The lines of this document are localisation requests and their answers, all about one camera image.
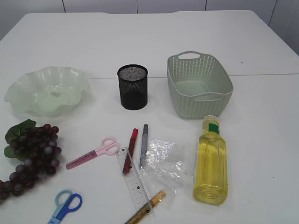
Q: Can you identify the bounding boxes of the yellow tea drink bottle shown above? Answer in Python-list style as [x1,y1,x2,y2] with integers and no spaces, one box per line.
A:
[192,115,228,206]

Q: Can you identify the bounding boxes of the blue scissors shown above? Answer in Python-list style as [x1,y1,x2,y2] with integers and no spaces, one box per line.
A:
[47,189,83,224]

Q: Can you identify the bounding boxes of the clear plastic ruler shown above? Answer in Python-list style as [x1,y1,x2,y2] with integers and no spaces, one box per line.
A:
[116,147,150,211]

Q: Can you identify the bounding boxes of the gold marker pen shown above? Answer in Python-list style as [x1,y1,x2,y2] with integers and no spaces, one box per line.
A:
[125,190,166,224]

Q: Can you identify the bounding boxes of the black mesh pen holder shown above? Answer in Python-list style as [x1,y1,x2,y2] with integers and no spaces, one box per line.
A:
[117,64,148,110]

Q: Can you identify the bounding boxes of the grey glitter pen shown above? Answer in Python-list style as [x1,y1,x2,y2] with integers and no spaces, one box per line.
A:
[139,124,149,169]

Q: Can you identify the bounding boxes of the pink scissors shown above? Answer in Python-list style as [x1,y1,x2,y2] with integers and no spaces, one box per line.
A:
[66,137,120,170]

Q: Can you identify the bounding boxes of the purple artificial grape bunch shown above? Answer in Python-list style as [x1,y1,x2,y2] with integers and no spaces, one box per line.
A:
[0,119,62,203]

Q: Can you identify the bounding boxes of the green woven plastic basket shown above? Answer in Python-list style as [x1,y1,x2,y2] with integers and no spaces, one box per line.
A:
[167,51,233,119]

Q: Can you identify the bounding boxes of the pale green wavy plate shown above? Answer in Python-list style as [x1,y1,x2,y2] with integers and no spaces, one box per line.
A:
[4,66,89,117]

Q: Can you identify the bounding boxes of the clear plastic sheet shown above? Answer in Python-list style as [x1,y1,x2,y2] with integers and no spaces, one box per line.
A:
[141,139,185,194]

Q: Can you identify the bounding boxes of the red marker pen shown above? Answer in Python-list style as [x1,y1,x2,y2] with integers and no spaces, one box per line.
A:
[122,128,138,175]

